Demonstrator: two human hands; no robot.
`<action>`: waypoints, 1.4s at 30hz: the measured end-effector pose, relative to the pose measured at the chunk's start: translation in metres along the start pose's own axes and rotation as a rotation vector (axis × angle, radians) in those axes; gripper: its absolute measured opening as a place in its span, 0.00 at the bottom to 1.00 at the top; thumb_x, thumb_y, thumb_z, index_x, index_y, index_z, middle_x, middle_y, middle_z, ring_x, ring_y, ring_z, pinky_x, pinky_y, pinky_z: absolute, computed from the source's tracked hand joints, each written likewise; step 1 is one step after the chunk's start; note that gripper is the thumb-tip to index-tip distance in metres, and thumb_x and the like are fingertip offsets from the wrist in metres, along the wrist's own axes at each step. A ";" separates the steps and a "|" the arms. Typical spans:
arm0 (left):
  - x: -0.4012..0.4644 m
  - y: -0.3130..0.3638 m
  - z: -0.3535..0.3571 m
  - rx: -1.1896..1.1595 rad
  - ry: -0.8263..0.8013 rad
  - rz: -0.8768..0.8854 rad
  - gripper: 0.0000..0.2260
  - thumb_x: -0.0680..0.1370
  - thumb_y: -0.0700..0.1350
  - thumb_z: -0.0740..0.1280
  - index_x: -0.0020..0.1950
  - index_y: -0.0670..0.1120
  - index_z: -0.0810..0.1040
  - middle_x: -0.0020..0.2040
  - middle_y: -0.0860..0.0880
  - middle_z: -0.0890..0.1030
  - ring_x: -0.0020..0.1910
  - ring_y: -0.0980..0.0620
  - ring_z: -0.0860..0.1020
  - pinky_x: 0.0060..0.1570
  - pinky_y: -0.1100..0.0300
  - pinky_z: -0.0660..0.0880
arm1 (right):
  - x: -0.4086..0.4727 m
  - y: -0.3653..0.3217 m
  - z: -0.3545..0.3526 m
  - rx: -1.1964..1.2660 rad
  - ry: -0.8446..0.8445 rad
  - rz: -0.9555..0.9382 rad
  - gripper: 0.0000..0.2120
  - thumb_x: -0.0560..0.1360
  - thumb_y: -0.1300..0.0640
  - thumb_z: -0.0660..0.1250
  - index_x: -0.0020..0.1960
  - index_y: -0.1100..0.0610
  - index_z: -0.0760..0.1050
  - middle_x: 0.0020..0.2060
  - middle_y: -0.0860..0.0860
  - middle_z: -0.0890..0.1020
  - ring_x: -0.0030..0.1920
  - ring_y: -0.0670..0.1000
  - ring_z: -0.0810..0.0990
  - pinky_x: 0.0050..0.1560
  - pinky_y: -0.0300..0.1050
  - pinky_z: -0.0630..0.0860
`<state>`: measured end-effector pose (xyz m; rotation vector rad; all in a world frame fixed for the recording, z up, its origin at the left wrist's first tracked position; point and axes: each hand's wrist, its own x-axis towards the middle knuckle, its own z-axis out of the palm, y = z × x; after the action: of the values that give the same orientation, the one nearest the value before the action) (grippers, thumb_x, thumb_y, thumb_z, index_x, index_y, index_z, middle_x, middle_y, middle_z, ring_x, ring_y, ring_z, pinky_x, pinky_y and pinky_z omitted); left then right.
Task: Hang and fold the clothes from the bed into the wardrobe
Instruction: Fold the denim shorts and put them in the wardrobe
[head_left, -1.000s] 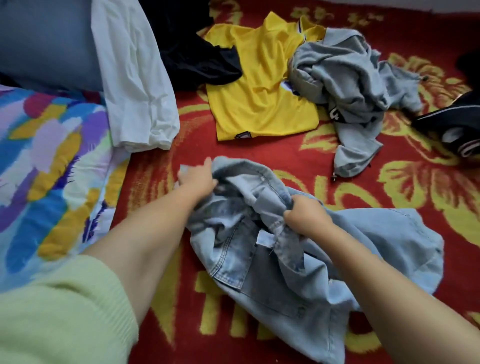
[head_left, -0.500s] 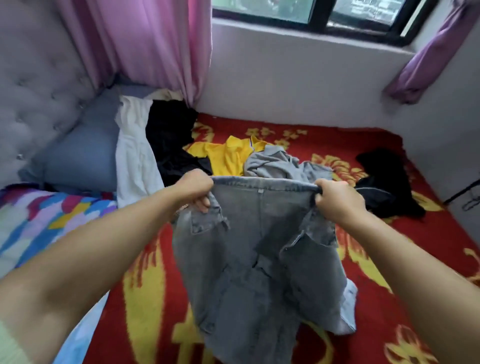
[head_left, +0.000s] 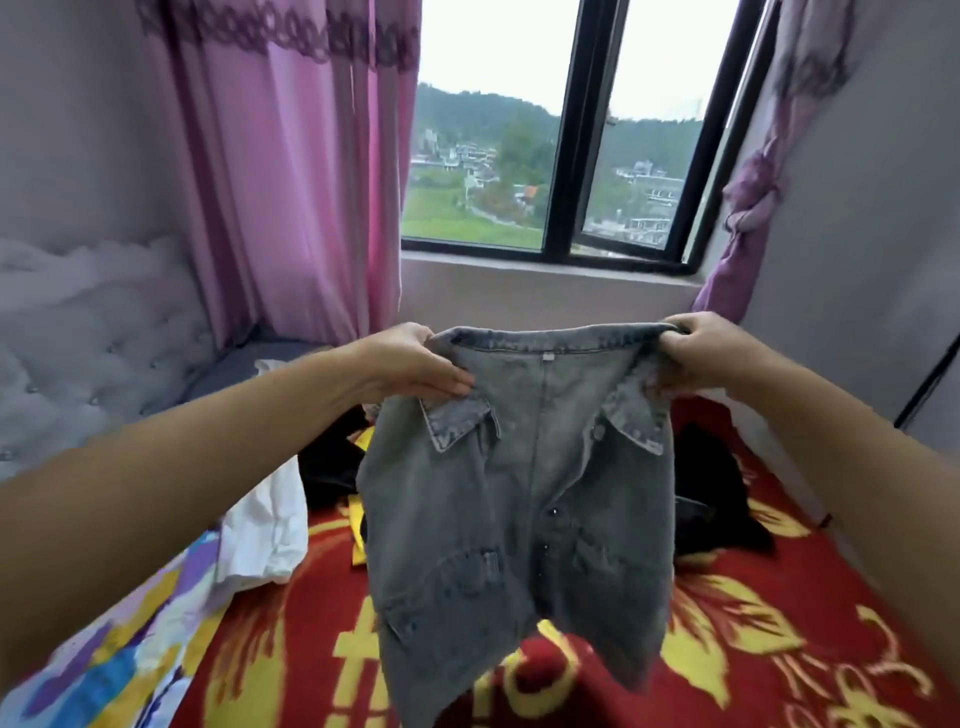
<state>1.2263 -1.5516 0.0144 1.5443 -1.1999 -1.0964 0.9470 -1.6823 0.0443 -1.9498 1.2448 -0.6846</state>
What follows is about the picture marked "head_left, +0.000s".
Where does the person's left hand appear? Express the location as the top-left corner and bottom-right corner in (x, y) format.
(337, 321), (477, 407)

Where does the person's right hand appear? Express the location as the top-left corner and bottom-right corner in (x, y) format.
(655, 310), (776, 401)

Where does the light grey denim jacket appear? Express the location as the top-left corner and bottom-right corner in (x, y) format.
(355, 322), (686, 728)

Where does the pile of mixed clothes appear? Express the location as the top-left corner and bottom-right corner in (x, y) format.
(217, 360), (782, 590)

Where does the person's right forearm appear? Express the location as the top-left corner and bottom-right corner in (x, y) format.
(742, 360), (960, 680)

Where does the person's left forearm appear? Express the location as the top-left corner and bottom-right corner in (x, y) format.
(0, 352), (377, 692)

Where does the white bed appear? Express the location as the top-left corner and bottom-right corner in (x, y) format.
(0, 232), (960, 728)

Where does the grey pillow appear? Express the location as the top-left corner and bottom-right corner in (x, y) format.
(177, 333), (326, 410)

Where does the tied pink curtain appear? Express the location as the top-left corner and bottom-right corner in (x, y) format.
(693, 0), (866, 326)

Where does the black framed window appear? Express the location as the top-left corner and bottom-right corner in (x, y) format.
(399, 0), (782, 278)

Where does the wide pink curtain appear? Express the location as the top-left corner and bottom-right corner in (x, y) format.
(135, 0), (425, 350)

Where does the red bedsheet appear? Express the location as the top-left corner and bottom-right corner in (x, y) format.
(172, 393), (960, 728)

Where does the white tufted headboard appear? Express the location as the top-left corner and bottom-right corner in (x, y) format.
(0, 232), (221, 482)

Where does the colourful patterned pillow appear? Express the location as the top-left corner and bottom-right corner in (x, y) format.
(0, 525), (227, 728)

